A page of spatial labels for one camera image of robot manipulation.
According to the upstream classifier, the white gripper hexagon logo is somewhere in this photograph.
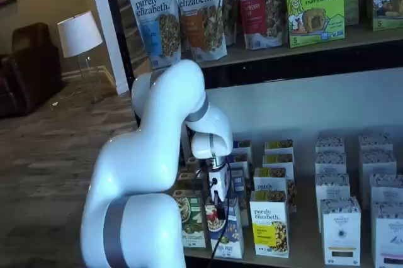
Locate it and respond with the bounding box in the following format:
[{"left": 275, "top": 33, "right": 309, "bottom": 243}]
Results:
[{"left": 208, "top": 167, "right": 228, "bottom": 220}]

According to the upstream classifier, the blue white flax oatmeal box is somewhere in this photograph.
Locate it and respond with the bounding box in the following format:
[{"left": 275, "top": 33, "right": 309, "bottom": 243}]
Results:
[
  {"left": 227, "top": 154, "right": 250, "bottom": 173},
  {"left": 232, "top": 140, "right": 253, "bottom": 157},
  {"left": 204, "top": 197, "right": 246, "bottom": 259},
  {"left": 229, "top": 169, "right": 250, "bottom": 228}
]

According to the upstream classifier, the green apple cinnamon oatmeal box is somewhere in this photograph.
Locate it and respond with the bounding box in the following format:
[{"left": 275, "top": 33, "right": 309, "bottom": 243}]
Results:
[
  {"left": 173, "top": 189, "right": 207, "bottom": 249},
  {"left": 176, "top": 172, "right": 207, "bottom": 195},
  {"left": 185, "top": 157, "right": 204, "bottom": 174}
]

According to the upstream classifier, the yellow purely elizabeth box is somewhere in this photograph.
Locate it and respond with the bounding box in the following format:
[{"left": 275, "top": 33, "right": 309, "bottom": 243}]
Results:
[
  {"left": 263, "top": 154, "right": 296, "bottom": 181},
  {"left": 264, "top": 139, "right": 294, "bottom": 156},
  {"left": 249, "top": 191, "right": 290, "bottom": 259},
  {"left": 253, "top": 167, "right": 297, "bottom": 213}
]

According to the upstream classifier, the black metal shelf unit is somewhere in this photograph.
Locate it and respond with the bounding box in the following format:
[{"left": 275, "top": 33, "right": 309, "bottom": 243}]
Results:
[{"left": 99, "top": 0, "right": 403, "bottom": 268}]

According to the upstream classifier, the white tea box pink label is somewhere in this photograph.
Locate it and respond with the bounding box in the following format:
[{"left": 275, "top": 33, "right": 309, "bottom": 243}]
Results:
[
  {"left": 358, "top": 150, "right": 397, "bottom": 200},
  {"left": 371, "top": 201, "right": 403, "bottom": 268},
  {"left": 368, "top": 173, "right": 403, "bottom": 209},
  {"left": 358, "top": 134, "right": 394, "bottom": 153}
]

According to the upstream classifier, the green Bobo's apple pie box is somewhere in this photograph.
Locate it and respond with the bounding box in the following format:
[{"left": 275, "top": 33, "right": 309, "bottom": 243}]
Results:
[{"left": 285, "top": 0, "right": 346, "bottom": 49}]

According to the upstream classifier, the blue purely elizabeth granola bag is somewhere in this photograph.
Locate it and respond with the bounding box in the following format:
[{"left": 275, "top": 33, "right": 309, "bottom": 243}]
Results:
[{"left": 125, "top": 0, "right": 183, "bottom": 70}]

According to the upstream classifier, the orange purely elizabeth granola bag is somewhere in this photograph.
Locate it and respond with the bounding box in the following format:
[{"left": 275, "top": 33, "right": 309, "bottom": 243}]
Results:
[{"left": 168, "top": 0, "right": 228, "bottom": 63}]

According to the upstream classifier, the red purely elizabeth granola bag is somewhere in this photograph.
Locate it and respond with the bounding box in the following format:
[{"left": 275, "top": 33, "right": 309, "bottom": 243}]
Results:
[{"left": 232, "top": 0, "right": 289, "bottom": 51}]

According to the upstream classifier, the white shade floor lamp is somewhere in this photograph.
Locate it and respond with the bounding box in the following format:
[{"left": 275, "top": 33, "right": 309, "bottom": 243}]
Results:
[{"left": 57, "top": 11, "right": 105, "bottom": 104}]

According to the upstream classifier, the dark brown armchair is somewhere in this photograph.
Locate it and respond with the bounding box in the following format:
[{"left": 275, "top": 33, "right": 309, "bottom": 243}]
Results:
[{"left": 0, "top": 22, "right": 66, "bottom": 118}]

